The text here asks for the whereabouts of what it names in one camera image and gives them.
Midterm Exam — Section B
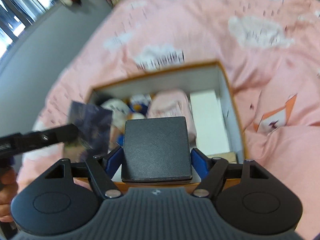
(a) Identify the white rectangular box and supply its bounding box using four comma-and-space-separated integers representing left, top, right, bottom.
189, 90, 230, 155

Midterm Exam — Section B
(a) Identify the dark blue photo card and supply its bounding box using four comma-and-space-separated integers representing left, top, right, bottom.
63, 101, 113, 163

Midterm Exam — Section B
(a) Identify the black square box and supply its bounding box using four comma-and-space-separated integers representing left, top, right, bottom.
121, 116, 193, 184

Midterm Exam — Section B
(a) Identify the small pink backpack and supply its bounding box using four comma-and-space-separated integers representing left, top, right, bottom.
147, 89, 196, 143

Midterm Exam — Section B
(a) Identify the left hand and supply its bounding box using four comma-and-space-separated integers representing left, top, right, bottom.
0, 167, 18, 223

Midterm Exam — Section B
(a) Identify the white plush doll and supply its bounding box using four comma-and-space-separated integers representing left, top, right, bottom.
100, 98, 131, 150

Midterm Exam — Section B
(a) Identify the duck plush blue jacket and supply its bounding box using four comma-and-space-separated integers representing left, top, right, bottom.
123, 94, 153, 120

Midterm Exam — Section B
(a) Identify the orange cardboard box white inside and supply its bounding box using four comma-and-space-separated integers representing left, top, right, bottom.
75, 60, 250, 193

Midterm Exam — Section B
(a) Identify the pink cloud print duvet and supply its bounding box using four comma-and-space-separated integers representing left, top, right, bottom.
15, 0, 320, 240

